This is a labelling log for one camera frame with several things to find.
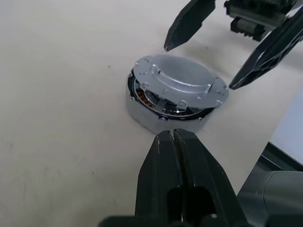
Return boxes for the round silver motor cover plate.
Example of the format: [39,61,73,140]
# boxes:
[131,53,230,114]

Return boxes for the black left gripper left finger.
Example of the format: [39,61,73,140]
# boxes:
[134,130,188,219]

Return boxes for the grey robot body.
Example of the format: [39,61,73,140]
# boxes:
[236,170,303,227]

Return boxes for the black table frame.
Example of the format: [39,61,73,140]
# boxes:
[257,141,303,172]

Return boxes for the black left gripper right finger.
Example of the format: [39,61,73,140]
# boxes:
[173,128,249,223]

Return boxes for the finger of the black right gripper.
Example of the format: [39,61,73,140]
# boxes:
[163,0,216,52]
[229,4,303,90]

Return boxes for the motor stator with copper windings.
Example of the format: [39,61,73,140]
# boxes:
[125,70,209,133]

